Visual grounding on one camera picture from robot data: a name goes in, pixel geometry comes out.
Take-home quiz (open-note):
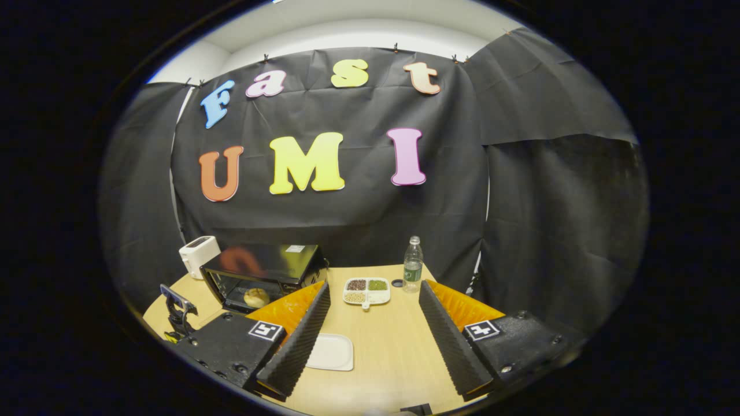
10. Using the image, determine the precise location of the white square plate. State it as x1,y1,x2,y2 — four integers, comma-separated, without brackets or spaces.
305,333,355,372

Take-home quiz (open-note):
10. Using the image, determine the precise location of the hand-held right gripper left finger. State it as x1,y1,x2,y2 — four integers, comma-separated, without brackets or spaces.
172,281,332,402

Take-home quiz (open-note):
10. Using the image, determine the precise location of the clear plastic water bottle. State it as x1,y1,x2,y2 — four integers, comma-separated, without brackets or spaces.
402,235,424,294

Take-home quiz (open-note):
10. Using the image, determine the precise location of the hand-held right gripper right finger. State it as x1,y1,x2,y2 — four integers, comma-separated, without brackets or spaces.
419,280,584,402

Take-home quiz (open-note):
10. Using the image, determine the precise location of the white toaster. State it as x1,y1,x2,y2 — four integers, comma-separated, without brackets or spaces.
178,235,222,281

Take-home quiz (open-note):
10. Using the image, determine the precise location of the golden bread bun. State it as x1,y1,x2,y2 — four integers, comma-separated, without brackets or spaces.
243,287,271,309

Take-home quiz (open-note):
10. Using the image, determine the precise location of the white divided tray with beans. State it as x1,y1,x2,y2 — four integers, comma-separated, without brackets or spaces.
342,277,392,311

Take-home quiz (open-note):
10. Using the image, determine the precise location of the black electric oven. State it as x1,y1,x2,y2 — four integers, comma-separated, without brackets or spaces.
200,243,328,315

